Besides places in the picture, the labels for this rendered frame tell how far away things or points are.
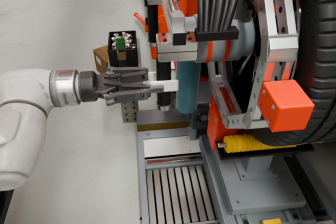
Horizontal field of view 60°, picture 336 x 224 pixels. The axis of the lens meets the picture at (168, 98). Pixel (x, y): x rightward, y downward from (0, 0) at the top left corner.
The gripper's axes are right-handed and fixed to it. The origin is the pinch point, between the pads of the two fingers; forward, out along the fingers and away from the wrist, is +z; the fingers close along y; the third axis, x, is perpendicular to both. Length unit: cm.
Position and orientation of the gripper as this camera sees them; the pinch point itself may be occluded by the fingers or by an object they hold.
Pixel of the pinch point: (163, 81)
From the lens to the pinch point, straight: 72.5
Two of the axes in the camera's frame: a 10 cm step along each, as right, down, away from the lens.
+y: 1.2, 6.3, -7.7
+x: 0.0, -7.7, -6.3
